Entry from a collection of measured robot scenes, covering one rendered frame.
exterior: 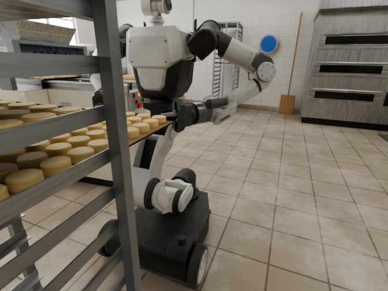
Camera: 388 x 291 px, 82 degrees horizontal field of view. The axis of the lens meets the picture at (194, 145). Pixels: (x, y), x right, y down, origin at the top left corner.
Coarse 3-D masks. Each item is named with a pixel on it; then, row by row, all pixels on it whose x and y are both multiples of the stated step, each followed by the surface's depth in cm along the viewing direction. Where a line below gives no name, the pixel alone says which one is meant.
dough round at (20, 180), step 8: (8, 176) 36; (16, 176) 36; (24, 176) 36; (32, 176) 36; (40, 176) 37; (8, 184) 34; (16, 184) 34; (24, 184) 35; (32, 184) 36; (16, 192) 35
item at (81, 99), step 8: (48, 88) 179; (136, 88) 189; (56, 96) 179; (64, 96) 177; (72, 96) 175; (80, 96) 173; (88, 96) 171; (56, 104) 182; (64, 104) 179; (72, 104) 177; (80, 104) 175; (88, 104) 173; (136, 112) 183; (144, 112) 196; (104, 168) 190; (88, 176) 199; (96, 176) 196; (104, 176) 194; (112, 176) 191; (96, 184) 203; (104, 184) 201; (112, 184) 198
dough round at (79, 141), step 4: (76, 136) 55; (80, 136) 55; (84, 136) 55; (68, 140) 52; (72, 140) 52; (76, 140) 52; (80, 140) 52; (84, 140) 53; (88, 140) 54; (72, 144) 52; (76, 144) 52; (80, 144) 52; (84, 144) 53; (72, 148) 52
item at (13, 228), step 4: (20, 220) 74; (12, 224) 71; (16, 224) 73; (20, 224) 74; (8, 228) 73; (12, 228) 72; (16, 228) 73; (20, 228) 74; (12, 232) 73; (16, 232) 73; (24, 244) 76; (28, 244) 77; (20, 248) 75; (24, 248) 76; (16, 252) 76; (20, 252) 75; (32, 264) 80; (28, 268) 79; (32, 268) 80; (24, 272) 79; (28, 272) 79; (24, 276) 80; (36, 284) 82; (40, 284) 84; (32, 288) 81; (36, 288) 83
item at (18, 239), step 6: (18, 234) 73; (24, 234) 75; (6, 240) 70; (12, 240) 72; (18, 240) 74; (24, 240) 74; (0, 246) 69; (6, 246) 70; (12, 246) 71; (18, 246) 71; (0, 252) 69; (6, 252) 69; (0, 258) 67
